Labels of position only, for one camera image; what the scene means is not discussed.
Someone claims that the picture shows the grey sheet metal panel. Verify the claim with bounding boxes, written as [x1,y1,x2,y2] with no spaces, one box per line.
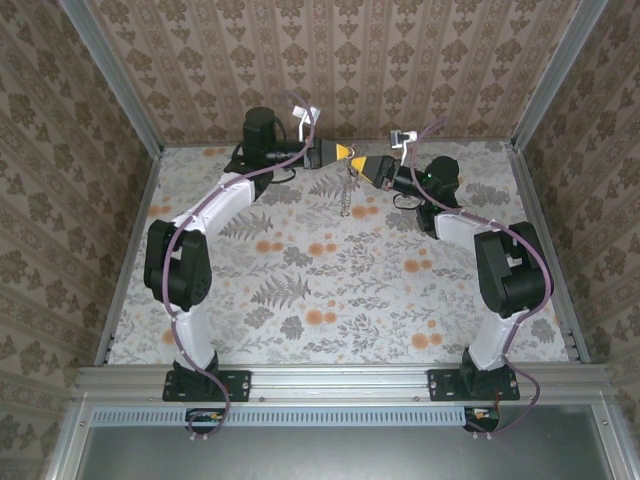
[44,424,640,480]

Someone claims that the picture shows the thin aluminium table edge rail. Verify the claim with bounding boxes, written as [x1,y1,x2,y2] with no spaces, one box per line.
[162,141,516,149]

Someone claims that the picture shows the aluminium table side rail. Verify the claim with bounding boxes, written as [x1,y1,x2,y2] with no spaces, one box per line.
[95,147,166,366]
[504,142,592,365]

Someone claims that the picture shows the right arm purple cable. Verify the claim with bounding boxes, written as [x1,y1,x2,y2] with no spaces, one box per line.
[409,118,554,444]

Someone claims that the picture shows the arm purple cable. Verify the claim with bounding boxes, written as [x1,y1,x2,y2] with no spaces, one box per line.
[409,118,554,444]
[162,91,317,444]

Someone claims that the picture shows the aluminium frame post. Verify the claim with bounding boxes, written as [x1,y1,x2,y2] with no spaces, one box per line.
[57,0,166,155]
[510,0,612,151]

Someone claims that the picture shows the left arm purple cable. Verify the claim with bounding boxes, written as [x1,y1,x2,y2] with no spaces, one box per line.
[162,91,317,444]

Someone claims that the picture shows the long aluminium base rail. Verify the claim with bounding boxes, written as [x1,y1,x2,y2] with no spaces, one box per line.
[74,363,615,404]

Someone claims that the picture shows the grey slotted cable duct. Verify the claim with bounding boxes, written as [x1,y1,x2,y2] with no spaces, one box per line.
[91,403,504,427]

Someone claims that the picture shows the black cable connector box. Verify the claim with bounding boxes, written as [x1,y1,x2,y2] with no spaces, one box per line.
[463,405,502,434]

